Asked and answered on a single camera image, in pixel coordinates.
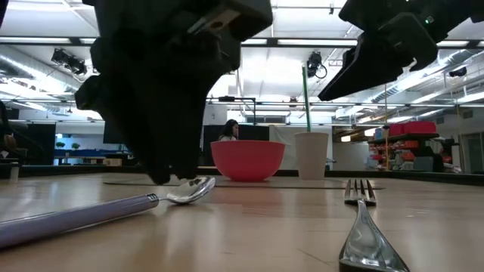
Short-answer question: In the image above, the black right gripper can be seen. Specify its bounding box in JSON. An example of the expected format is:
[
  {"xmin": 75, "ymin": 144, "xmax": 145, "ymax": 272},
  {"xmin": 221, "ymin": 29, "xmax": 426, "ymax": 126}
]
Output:
[{"xmin": 318, "ymin": 0, "xmax": 484, "ymax": 102}]

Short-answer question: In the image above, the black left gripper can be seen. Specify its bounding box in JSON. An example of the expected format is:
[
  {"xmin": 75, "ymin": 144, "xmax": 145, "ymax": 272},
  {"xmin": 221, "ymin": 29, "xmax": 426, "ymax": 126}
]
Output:
[{"xmin": 74, "ymin": 0, "xmax": 274, "ymax": 186}]

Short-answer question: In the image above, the green plastic straw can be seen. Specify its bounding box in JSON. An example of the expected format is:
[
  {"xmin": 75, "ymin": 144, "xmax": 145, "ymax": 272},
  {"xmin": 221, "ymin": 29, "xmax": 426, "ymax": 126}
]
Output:
[{"xmin": 301, "ymin": 64, "xmax": 312, "ymax": 133}]

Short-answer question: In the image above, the red plastic bowl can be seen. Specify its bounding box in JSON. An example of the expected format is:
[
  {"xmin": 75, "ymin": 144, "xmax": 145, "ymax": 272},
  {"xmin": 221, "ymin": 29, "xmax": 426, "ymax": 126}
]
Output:
[{"xmin": 209, "ymin": 140, "xmax": 287, "ymax": 183}]

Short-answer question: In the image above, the grey paper cup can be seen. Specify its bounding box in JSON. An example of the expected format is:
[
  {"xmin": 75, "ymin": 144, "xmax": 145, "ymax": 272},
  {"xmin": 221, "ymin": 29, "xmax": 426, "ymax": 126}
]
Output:
[{"xmin": 293, "ymin": 131, "xmax": 330, "ymax": 181}]

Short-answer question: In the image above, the spoon with purple handle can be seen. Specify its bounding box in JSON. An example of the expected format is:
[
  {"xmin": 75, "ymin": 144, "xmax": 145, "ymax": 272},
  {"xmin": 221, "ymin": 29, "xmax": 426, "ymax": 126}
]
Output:
[{"xmin": 0, "ymin": 175, "xmax": 216, "ymax": 250}]

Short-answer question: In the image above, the silver metal fork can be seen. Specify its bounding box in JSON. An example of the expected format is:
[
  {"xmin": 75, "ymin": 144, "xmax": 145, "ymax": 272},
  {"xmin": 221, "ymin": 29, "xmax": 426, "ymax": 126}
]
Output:
[{"xmin": 338, "ymin": 178, "xmax": 411, "ymax": 272}]

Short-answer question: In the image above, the person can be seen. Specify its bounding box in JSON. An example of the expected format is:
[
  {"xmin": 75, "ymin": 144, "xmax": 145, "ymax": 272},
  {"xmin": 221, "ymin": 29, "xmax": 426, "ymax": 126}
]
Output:
[{"xmin": 218, "ymin": 119, "xmax": 240, "ymax": 143}]

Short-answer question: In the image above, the shelf with red bins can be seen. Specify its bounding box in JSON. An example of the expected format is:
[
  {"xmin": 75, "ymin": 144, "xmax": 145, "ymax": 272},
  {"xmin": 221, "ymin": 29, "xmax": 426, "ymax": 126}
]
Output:
[{"xmin": 368, "ymin": 120, "xmax": 442, "ymax": 173}]

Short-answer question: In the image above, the black ceiling camera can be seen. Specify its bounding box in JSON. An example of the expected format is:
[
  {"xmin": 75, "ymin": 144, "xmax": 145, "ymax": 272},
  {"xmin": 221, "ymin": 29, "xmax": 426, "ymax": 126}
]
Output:
[{"xmin": 306, "ymin": 51, "xmax": 328, "ymax": 79}]

